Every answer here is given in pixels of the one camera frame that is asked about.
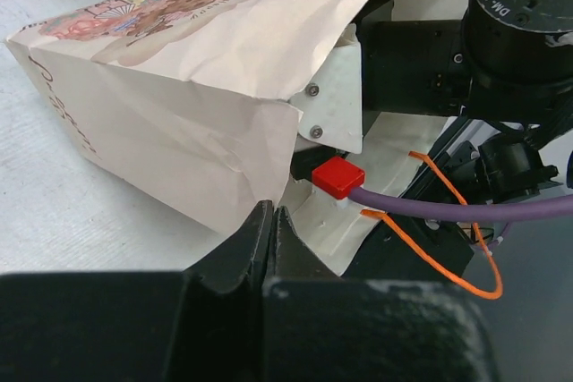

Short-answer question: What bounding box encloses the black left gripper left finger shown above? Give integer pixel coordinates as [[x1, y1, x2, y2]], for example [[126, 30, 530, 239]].
[[184, 200, 274, 297]]

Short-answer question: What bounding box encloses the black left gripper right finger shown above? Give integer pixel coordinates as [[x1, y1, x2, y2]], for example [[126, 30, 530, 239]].
[[273, 206, 341, 282]]

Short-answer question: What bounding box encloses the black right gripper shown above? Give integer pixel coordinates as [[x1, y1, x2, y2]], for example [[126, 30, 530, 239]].
[[289, 0, 395, 186]]

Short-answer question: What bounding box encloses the beige paper takeout bag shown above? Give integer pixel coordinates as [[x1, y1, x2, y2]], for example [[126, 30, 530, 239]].
[[4, 0, 507, 301]]

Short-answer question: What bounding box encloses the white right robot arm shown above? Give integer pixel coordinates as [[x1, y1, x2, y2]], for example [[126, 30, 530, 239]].
[[351, 0, 572, 222]]

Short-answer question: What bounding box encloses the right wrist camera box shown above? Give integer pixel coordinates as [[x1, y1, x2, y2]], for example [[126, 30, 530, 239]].
[[289, 23, 363, 154]]

